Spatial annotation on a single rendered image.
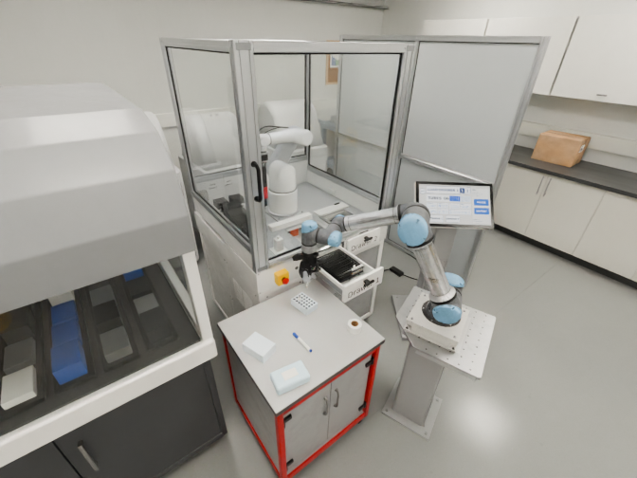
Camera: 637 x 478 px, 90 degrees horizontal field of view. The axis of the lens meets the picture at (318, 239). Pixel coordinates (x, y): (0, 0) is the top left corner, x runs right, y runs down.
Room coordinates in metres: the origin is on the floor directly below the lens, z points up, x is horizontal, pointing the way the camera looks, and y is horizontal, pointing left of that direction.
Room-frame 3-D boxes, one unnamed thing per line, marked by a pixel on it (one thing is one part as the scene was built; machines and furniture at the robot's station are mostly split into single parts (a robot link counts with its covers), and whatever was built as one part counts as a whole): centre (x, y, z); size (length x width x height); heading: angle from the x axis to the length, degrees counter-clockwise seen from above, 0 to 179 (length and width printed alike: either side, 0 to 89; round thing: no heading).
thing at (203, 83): (1.71, 0.60, 1.52); 0.87 x 0.01 x 0.86; 38
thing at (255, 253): (2.01, 0.21, 1.47); 1.02 x 0.95 x 1.05; 128
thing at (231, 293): (2.02, 0.20, 0.40); 1.03 x 0.95 x 0.80; 128
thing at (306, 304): (1.29, 0.07, 0.78); 0.12 x 0.08 x 0.04; 46
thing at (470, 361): (1.18, -0.65, 0.70); 0.45 x 0.44 x 0.12; 58
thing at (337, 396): (1.12, 0.08, 0.38); 0.62 x 0.58 x 0.76; 128
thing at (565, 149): (3.59, -2.66, 1.04); 0.41 x 0.32 x 0.28; 38
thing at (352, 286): (1.36, -0.25, 0.87); 0.29 x 0.02 x 0.11; 128
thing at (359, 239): (1.80, -0.30, 0.87); 0.29 x 0.02 x 0.11; 128
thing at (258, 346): (0.99, 0.26, 0.79); 0.13 x 0.09 x 0.05; 57
